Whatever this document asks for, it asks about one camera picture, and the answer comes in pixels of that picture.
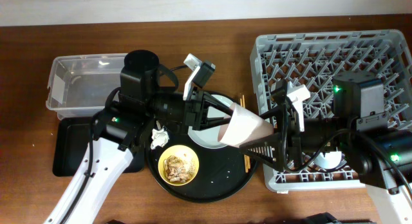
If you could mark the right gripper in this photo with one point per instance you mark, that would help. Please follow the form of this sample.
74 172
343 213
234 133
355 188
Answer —
288 141

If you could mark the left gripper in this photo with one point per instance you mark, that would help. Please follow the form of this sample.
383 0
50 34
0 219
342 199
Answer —
196 109

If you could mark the pink cup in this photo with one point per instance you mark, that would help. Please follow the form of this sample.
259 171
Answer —
244 126

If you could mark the blue cup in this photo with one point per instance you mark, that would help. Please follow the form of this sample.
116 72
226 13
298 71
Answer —
329 160

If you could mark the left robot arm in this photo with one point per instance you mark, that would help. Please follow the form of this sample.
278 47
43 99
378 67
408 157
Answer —
147 93

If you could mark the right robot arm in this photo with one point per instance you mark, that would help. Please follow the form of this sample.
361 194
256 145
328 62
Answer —
379 154

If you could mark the grey dishwasher rack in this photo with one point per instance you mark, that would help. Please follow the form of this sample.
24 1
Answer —
313 59

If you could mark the grey round plate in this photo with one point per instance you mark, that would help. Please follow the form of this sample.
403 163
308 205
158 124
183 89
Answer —
209 138

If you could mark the crumpled white tissue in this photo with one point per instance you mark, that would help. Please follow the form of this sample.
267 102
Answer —
159 138

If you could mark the yellow bowl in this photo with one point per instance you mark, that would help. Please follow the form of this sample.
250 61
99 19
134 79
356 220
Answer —
183 152

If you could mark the food scraps in bowl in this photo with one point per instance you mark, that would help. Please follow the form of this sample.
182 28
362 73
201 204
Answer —
177 170

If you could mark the clear plastic storage bin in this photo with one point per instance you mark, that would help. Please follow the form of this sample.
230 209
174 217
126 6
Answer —
80 84

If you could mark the black rectangular tray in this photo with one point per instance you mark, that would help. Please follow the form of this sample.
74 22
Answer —
71 145

